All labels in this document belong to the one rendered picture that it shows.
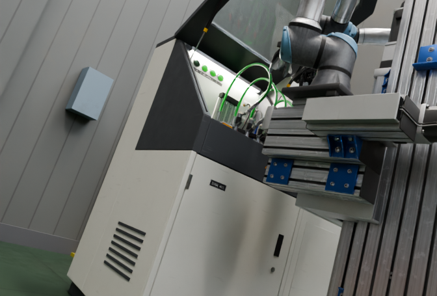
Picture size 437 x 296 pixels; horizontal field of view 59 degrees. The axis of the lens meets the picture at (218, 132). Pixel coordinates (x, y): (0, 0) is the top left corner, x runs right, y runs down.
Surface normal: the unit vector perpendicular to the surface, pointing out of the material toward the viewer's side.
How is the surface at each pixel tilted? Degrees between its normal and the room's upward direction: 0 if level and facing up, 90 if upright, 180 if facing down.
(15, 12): 90
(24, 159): 90
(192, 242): 90
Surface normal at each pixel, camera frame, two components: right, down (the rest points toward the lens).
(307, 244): 0.57, -0.04
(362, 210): -0.69, -0.39
